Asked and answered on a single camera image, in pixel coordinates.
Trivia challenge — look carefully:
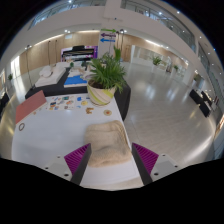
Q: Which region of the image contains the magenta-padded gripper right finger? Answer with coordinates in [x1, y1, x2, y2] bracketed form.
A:
[131, 142, 181, 186]

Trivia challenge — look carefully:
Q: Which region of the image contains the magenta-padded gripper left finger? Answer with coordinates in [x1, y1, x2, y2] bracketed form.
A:
[43, 142, 93, 186]

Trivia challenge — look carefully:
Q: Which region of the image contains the beige knitted towel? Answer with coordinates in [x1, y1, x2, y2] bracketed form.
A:
[83, 119, 134, 169]

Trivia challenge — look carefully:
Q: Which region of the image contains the black display platform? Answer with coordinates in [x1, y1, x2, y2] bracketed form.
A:
[24, 67, 132, 122]

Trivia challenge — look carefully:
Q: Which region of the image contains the potted plant in striped pot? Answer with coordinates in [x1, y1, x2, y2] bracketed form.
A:
[84, 45, 129, 108]

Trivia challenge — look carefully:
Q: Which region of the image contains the flat pink board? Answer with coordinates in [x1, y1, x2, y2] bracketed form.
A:
[14, 89, 48, 126]

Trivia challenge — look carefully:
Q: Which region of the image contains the blue mat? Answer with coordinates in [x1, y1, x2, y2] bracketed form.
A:
[63, 74, 89, 89]

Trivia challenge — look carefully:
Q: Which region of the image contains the group of black chairs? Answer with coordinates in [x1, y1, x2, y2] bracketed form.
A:
[188, 87, 214, 118]

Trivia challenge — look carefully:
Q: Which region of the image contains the black piano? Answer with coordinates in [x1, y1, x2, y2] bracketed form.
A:
[61, 45, 99, 63]

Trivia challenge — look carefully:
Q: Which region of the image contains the white pillar with arrow signs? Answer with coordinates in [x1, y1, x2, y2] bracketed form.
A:
[98, 27, 118, 57]

